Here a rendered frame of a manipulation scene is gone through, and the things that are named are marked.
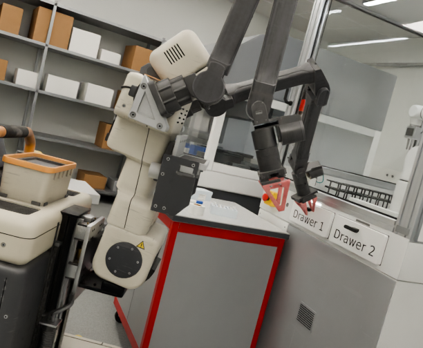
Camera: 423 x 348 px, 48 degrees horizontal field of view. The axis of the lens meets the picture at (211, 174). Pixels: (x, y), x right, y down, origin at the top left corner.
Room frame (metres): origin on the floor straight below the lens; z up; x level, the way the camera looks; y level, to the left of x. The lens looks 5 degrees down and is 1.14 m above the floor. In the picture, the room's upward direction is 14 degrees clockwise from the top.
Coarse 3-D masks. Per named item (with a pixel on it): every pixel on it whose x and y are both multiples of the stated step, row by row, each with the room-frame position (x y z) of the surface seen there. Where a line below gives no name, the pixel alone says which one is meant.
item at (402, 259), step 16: (288, 192) 2.31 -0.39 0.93; (272, 208) 2.40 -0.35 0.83; (288, 208) 2.27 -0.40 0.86; (400, 240) 1.62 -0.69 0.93; (384, 256) 1.66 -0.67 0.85; (400, 256) 1.60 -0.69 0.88; (416, 256) 1.61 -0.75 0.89; (384, 272) 1.65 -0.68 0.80; (400, 272) 1.59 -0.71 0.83; (416, 272) 1.62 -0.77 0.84
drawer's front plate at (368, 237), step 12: (336, 216) 1.92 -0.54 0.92; (336, 228) 1.90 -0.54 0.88; (360, 228) 1.78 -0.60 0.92; (336, 240) 1.88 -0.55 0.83; (348, 240) 1.82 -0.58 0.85; (360, 240) 1.77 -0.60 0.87; (372, 240) 1.71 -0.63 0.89; (384, 240) 1.67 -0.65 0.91; (360, 252) 1.75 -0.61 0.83; (372, 252) 1.70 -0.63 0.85
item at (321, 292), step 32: (288, 224) 2.25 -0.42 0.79; (288, 256) 2.18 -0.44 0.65; (320, 256) 1.97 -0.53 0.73; (352, 256) 1.82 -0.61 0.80; (288, 288) 2.12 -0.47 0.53; (320, 288) 1.92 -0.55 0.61; (352, 288) 1.76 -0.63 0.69; (384, 288) 1.63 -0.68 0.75; (416, 288) 1.63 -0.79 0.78; (288, 320) 2.06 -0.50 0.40; (320, 320) 1.87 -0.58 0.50; (352, 320) 1.72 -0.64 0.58; (384, 320) 1.59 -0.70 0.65; (416, 320) 1.65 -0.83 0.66
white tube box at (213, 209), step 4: (212, 204) 2.20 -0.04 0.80; (216, 204) 2.24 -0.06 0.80; (212, 208) 2.17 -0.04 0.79; (216, 208) 2.18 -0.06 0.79; (220, 208) 2.18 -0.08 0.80; (224, 208) 2.19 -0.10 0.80; (228, 208) 2.22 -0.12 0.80; (232, 208) 2.26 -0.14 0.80; (212, 212) 2.17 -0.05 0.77; (216, 212) 2.18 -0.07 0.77; (220, 212) 2.18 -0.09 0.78; (224, 212) 2.18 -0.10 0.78; (228, 212) 2.18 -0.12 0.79; (232, 212) 2.18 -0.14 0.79; (236, 212) 2.19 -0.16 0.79; (224, 216) 2.18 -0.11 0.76; (228, 216) 2.18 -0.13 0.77; (232, 216) 2.18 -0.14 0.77; (236, 216) 2.19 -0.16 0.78
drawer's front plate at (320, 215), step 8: (296, 208) 2.19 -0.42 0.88; (320, 208) 2.03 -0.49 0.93; (304, 216) 2.11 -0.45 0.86; (312, 216) 2.06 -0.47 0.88; (320, 216) 2.01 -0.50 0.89; (328, 216) 1.96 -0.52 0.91; (304, 224) 2.10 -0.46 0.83; (312, 224) 2.05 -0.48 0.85; (320, 224) 2.00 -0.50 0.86; (328, 224) 1.95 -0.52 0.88; (320, 232) 1.99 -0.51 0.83; (328, 232) 1.96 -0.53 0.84
